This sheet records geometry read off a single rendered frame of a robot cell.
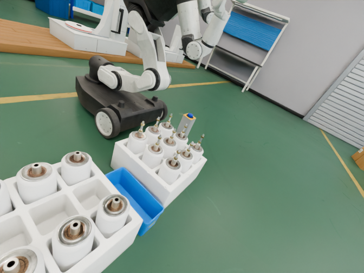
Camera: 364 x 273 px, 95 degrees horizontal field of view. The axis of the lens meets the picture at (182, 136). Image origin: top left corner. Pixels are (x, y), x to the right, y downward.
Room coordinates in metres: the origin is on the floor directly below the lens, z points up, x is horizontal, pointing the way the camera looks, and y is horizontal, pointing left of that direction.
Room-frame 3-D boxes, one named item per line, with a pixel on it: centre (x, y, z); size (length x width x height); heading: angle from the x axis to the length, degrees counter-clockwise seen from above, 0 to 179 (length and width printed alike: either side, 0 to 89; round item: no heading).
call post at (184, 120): (1.06, 0.01, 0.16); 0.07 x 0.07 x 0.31; 68
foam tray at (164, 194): (0.77, 0.05, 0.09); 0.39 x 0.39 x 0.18; 68
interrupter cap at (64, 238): (0.20, 0.15, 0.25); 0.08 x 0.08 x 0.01
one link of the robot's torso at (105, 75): (1.23, 0.65, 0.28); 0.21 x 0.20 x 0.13; 70
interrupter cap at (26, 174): (0.30, 0.36, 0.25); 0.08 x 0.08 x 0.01
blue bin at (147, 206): (0.48, 0.09, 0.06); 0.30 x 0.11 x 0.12; 66
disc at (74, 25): (2.27, 1.83, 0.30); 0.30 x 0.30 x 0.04
